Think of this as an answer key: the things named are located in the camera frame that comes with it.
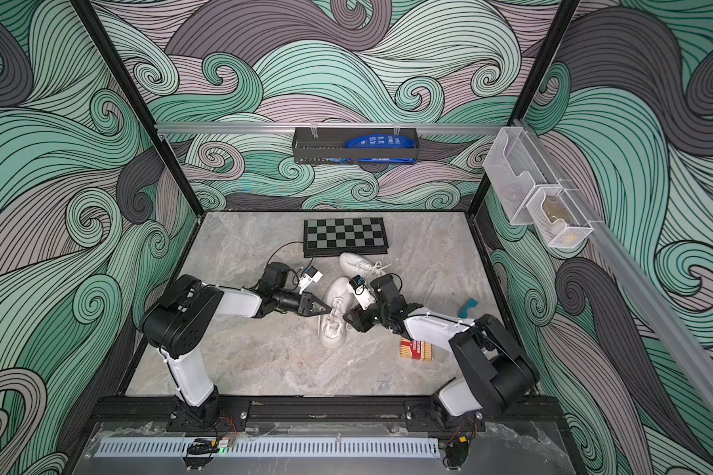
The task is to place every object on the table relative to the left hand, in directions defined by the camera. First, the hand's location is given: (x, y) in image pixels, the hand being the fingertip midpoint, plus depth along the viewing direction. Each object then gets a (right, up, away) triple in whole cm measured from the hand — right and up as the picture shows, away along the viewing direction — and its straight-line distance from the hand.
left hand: (330, 309), depth 85 cm
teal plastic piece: (+42, -2, +7) cm, 43 cm away
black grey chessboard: (-1, +21, +23) cm, 31 cm away
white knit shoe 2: (+1, -4, -2) cm, 4 cm away
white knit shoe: (+7, +12, +15) cm, 20 cm away
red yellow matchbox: (+25, -11, -2) cm, 27 cm away
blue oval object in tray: (+16, +52, +7) cm, 55 cm away
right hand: (+7, -2, +3) cm, 8 cm away
